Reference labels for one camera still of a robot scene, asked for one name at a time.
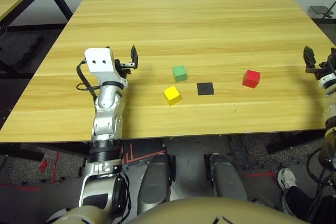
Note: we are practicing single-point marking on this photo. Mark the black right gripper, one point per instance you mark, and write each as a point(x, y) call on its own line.
point(324, 70)

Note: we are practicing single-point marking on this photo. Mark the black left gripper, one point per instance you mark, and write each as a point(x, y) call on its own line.
point(123, 69)

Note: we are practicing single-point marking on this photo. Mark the green wooden block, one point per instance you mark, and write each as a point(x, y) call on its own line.
point(179, 73)

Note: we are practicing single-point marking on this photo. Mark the yellow wooden block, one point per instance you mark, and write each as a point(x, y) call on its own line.
point(172, 95)

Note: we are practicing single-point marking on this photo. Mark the red wooden block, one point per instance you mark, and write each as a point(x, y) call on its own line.
point(251, 78)

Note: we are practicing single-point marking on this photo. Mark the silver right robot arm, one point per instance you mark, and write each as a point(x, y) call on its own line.
point(331, 119)

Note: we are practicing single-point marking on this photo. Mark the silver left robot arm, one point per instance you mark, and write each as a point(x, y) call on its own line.
point(107, 119)

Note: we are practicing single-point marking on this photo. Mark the black folding stool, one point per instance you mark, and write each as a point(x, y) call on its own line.
point(320, 9)

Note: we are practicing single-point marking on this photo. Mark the black square pad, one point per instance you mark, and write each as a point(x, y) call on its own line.
point(205, 89)

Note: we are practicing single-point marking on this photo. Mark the black floor mat red lines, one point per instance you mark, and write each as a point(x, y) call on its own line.
point(143, 150)

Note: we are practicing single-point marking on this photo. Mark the dark speckled foam mat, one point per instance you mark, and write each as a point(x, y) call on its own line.
point(18, 48)

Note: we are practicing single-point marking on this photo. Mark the grey speckled rubber floor mat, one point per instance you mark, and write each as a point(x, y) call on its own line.
point(249, 150)

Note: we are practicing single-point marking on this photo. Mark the grey robot left foot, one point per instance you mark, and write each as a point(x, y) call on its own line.
point(153, 182)

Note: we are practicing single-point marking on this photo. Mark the grey robot foot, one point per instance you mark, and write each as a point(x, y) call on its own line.
point(153, 182)
point(225, 176)

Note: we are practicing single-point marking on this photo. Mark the white sneaker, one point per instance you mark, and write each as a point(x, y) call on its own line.
point(287, 179)
point(259, 202)

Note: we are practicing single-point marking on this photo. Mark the black trouser leg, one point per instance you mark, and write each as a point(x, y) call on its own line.
point(299, 201)

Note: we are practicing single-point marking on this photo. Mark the grey robot right foot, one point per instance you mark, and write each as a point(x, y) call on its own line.
point(225, 176)

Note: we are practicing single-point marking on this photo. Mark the beige robot torso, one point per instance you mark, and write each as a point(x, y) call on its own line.
point(210, 211)

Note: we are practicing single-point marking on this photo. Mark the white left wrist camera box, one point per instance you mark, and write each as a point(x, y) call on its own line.
point(98, 61)

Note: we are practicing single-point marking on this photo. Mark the black main table frame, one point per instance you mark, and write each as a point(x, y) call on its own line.
point(288, 142)

